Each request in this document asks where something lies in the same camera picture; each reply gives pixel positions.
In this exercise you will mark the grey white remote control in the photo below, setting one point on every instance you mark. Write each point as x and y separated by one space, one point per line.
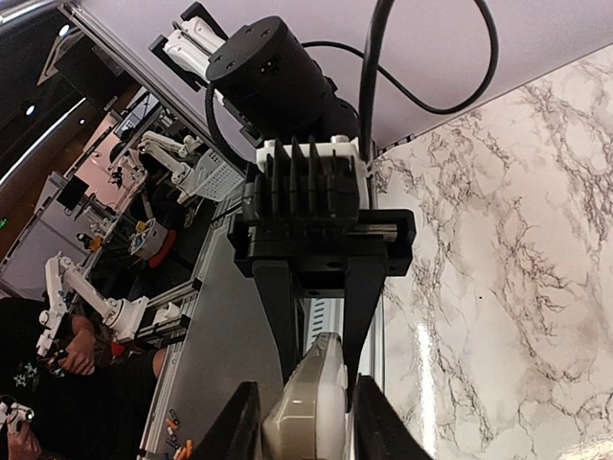
309 420

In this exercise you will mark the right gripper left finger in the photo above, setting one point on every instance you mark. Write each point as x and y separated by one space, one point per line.
236 432

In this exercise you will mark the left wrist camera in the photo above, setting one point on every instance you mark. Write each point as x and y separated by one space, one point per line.
306 184

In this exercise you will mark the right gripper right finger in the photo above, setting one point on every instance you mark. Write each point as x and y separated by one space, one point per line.
379 433

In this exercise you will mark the person in black shirt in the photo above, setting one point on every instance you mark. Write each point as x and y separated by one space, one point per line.
89 412

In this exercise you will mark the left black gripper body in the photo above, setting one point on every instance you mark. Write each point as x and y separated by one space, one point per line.
314 260

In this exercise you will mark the white perforated basket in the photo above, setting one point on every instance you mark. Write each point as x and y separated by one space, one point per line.
214 178

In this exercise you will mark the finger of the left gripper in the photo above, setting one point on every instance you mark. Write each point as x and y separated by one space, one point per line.
364 282
275 286

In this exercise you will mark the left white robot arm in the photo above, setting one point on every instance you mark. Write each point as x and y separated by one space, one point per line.
261 84

